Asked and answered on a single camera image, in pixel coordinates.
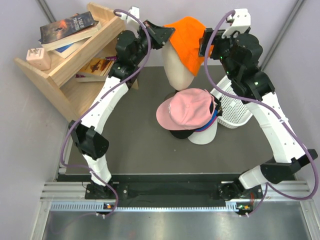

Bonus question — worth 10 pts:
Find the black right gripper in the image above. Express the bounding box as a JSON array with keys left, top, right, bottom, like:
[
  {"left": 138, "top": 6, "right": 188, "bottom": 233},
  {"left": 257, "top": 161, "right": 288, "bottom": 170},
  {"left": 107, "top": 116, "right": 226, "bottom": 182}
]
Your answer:
[{"left": 197, "top": 29, "right": 240, "bottom": 82}]

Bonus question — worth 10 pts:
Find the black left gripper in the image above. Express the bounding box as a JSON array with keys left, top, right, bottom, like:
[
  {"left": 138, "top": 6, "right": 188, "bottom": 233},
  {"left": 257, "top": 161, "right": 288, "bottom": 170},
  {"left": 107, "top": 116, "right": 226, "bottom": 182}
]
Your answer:
[{"left": 131, "top": 20, "right": 175, "bottom": 66}]

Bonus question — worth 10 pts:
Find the orange cap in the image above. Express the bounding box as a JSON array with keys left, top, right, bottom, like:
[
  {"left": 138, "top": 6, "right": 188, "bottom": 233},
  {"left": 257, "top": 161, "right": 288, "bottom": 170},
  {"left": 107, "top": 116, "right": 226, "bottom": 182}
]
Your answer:
[{"left": 164, "top": 16, "right": 206, "bottom": 76}]

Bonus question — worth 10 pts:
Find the light pink cap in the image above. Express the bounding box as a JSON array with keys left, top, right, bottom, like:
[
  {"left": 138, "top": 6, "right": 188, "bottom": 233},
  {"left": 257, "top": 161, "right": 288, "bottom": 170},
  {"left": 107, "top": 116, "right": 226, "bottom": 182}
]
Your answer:
[{"left": 156, "top": 88, "right": 216, "bottom": 131}]

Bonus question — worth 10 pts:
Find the blue cap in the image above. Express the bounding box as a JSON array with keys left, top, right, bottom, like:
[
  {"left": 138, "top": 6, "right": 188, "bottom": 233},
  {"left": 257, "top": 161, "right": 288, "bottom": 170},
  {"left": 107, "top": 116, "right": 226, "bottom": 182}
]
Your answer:
[{"left": 196, "top": 101, "right": 218, "bottom": 132}]

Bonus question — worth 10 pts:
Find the black cap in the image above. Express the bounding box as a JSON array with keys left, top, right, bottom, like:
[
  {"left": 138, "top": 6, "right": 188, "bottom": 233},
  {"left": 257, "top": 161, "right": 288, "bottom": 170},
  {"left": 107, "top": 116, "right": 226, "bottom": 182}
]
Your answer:
[{"left": 170, "top": 97, "right": 223, "bottom": 140}]

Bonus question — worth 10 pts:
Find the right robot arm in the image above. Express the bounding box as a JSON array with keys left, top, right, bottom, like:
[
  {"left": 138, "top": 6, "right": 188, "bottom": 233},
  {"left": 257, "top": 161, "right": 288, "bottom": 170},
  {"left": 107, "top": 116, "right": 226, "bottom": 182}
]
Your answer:
[{"left": 198, "top": 28, "right": 319, "bottom": 200}]

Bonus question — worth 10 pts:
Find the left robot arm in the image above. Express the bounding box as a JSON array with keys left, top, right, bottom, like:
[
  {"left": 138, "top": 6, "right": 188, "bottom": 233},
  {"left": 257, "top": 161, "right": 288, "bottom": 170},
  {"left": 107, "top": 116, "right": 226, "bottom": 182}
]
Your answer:
[{"left": 69, "top": 20, "right": 175, "bottom": 200}]

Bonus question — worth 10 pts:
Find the beige mannequin head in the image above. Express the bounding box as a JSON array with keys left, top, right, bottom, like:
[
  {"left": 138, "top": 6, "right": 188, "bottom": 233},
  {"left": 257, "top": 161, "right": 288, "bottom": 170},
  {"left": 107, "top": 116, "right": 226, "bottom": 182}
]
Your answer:
[{"left": 161, "top": 41, "right": 195, "bottom": 91}]

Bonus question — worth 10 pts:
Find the orange purple book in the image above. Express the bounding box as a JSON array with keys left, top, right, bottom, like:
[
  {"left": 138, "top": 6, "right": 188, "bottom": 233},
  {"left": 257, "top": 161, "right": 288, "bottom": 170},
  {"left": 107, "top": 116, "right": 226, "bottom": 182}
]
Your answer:
[{"left": 74, "top": 57, "right": 115, "bottom": 83}]

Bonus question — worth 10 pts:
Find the white perforated basket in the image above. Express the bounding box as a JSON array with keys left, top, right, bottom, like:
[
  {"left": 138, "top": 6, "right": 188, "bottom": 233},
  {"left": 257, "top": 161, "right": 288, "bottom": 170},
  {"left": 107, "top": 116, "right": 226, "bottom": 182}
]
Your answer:
[{"left": 210, "top": 88, "right": 253, "bottom": 129}]

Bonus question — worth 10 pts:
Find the blue cover book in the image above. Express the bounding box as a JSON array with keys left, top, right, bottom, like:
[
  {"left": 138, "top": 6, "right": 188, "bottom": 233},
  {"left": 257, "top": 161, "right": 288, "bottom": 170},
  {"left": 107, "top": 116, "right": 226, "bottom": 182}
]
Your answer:
[{"left": 52, "top": 39, "right": 87, "bottom": 59}]

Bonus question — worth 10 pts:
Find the dark cover paperback book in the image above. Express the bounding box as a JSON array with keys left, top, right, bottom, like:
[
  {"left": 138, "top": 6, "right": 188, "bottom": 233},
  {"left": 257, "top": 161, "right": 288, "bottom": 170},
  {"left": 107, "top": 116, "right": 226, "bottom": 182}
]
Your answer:
[{"left": 39, "top": 11, "right": 102, "bottom": 51}]

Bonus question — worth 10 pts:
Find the wooden shelf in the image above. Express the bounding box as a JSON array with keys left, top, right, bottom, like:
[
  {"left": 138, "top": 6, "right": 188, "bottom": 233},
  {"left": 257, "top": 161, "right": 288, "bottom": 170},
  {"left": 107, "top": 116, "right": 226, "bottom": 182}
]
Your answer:
[{"left": 14, "top": 2, "right": 125, "bottom": 122}]

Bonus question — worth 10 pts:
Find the pink power adapter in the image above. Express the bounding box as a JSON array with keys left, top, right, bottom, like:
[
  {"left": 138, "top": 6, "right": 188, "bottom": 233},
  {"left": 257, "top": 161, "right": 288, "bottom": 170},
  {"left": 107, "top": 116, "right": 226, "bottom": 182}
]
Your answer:
[{"left": 26, "top": 47, "right": 51, "bottom": 71}]

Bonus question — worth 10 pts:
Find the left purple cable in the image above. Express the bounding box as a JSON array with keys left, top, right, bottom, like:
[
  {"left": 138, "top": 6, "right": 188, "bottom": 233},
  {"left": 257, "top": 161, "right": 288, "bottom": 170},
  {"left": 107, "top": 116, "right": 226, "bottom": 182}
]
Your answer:
[{"left": 60, "top": 9, "right": 152, "bottom": 218}]

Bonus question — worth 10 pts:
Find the purple cable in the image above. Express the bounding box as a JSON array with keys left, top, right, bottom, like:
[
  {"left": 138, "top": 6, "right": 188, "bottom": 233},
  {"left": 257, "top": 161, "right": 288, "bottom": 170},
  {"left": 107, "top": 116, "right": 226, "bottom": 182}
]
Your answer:
[
  {"left": 60, "top": 9, "right": 152, "bottom": 218},
  {"left": 203, "top": 10, "right": 316, "bottom": 218}
]

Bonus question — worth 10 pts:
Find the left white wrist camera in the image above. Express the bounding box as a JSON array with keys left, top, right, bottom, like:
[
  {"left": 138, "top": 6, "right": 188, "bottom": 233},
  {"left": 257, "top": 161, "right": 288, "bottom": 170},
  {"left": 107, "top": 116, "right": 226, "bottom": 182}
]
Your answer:
[{"left": 122, "top": 6, "right": 141, "bottom": 26}]

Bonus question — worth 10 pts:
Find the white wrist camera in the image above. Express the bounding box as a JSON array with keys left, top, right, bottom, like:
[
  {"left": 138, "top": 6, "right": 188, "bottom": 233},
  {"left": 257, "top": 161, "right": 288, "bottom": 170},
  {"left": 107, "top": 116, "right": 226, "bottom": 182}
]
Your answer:
[
  {"left": 122, "top": 6, "right": 141, "bottom": 26},
  {"left": 222, "top": 8, "right": 251, "bottom": 39}
]

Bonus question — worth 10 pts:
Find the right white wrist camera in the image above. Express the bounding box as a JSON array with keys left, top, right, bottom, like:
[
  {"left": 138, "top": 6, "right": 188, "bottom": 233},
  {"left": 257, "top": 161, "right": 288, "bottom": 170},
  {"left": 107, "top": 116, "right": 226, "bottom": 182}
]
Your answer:
[{"left": 222, "top": 8, "right": 251, "bottom": 39}]

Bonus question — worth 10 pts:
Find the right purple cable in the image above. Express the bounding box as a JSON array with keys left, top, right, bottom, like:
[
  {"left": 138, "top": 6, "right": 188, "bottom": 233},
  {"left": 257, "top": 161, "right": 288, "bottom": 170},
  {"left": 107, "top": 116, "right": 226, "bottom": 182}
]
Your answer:
[{"left": 203, "top": 10, "right": 316, "bottom": 218}]

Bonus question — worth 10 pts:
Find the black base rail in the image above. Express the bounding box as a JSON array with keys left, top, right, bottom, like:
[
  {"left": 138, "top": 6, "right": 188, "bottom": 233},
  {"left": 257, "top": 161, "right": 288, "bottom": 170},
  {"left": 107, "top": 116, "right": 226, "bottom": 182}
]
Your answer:
[{"left": 84, "top": 173, "right": 263, "bottom": 207}]

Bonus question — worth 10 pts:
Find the white slotted cable duct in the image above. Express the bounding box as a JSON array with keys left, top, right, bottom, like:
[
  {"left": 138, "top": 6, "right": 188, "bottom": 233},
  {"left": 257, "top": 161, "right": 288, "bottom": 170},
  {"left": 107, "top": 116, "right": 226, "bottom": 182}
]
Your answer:
[{"left": 50, "top": 201, "right": 253, "bottom": 213}]

